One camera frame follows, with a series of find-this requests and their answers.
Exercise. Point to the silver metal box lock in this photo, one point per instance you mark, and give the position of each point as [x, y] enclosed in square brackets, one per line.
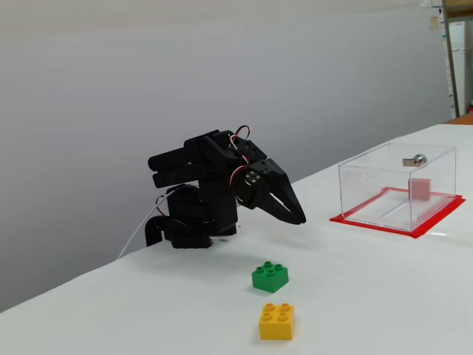
[417, 159]

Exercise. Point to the brown wooden table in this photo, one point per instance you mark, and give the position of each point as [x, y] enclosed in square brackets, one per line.
[462, 119]

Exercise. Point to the red lego brick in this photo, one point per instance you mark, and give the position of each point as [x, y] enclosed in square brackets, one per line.
[421, 190]

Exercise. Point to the transparent plastic box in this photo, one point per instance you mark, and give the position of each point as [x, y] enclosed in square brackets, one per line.
[388, 174]

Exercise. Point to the yellow lego brick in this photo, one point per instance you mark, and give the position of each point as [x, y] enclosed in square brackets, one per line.
[277, 325]

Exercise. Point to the grey metal shelf post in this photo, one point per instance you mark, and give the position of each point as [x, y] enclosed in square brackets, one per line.
[451, 55]

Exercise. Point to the black table clamp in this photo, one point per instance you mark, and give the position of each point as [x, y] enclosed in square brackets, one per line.
[153, 229]

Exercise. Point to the red tape frame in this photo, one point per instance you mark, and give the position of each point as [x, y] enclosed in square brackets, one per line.
[417, 233]

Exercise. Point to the beige paper label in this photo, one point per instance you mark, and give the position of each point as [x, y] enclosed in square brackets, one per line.
[434, 23]

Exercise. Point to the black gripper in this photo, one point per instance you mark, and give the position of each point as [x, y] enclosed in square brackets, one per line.
[273, 182]

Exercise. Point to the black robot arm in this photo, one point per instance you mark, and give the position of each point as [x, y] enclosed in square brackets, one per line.
[207, 192]

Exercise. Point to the green lego brick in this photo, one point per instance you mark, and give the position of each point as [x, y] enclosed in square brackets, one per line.
[269, 279]

